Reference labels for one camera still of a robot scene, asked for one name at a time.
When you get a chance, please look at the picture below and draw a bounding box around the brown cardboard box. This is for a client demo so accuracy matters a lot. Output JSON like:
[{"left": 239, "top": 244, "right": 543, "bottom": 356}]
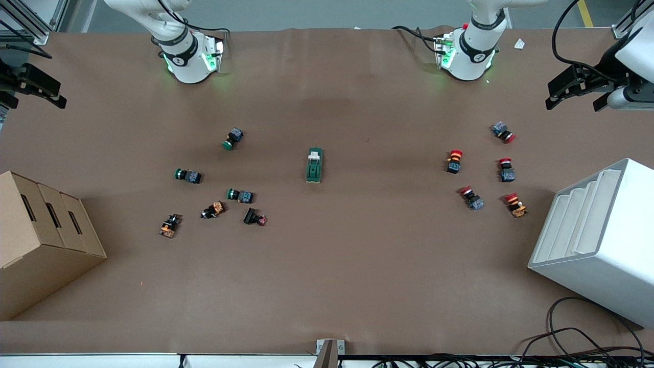
[{"left": 0, "top": 171, "right": 108, "bottom": 321}]

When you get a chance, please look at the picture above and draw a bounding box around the white slotted box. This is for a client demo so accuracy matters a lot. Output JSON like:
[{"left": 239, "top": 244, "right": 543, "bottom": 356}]
[{"left": 528, "top": 158, "right": 654, "bottom": 329}]

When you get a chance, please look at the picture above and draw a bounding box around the white table edge strip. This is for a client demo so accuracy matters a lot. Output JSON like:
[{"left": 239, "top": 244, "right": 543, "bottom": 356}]
[{"left": 0, "top": 353, "right": 317, "bottom": 368}]

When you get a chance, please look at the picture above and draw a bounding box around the brown table cover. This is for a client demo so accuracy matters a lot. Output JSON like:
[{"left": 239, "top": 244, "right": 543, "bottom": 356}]
[{"left": 0, "top": 26, "right": 654, "bottom": 356}]

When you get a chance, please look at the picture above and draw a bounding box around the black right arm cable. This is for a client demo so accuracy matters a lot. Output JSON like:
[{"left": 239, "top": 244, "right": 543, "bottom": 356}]
[{"left": 0, "top": 43, "right": 53, "bottom": 60}]

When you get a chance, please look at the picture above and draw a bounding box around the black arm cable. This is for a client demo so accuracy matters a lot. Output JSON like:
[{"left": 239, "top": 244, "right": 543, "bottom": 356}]
[
  {"left": 551, "top": 0, "right": 621, "bottom": 82},
  {"left": 0, "top": 43, "right": 53, "bottom": 60}
]

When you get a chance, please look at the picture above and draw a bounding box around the aluminium frame profile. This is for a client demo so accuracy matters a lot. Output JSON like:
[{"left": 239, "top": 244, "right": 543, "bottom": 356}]
[
  {"left": 0, "top": 0, "right": 69, "bottom": 45},
  {"left": 612, "top": 8, "right": 642, "bottom": 39}
]

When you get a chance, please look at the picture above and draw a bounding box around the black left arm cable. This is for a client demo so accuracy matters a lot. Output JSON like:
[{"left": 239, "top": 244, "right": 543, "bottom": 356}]
[{"left": 551, "top": 0, "right": 621, "bottom": 82}]

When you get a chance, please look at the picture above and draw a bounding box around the black left base cable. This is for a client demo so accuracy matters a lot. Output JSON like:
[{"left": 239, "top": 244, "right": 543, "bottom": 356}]
[{"left": 391, "top": 26, "right": 445, "bottom": 54}]

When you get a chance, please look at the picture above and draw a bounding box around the black base cable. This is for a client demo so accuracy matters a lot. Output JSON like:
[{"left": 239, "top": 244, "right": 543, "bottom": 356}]
[
  {"left": 156, "top": 0, "right": 230, "bottom": 36},
  {"left": 391, "top": 26, "right": 445, "bottom": 54}
]

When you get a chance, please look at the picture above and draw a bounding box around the black right base cable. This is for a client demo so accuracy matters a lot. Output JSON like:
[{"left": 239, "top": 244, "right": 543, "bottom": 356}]
[{"left": 156, "top": 0, "right": 230, "bottom": 36}]

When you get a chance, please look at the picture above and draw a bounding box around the black looped cable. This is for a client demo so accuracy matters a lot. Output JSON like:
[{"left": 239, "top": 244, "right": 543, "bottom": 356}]
[{"left": 548, "top": 296, "right": 645, "bottom": 353}]

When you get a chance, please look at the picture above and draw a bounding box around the black cable bundle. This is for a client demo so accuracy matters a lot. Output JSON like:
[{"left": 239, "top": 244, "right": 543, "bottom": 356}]
[{"left": 373, "top": 335, "right": 654, "bottom": 368}]

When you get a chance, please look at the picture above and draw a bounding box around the grey metal bracket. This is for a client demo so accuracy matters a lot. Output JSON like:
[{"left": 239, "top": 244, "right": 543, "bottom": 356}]
[{"left": 316, "top": 339, "right": 345, "bottom": 368}]

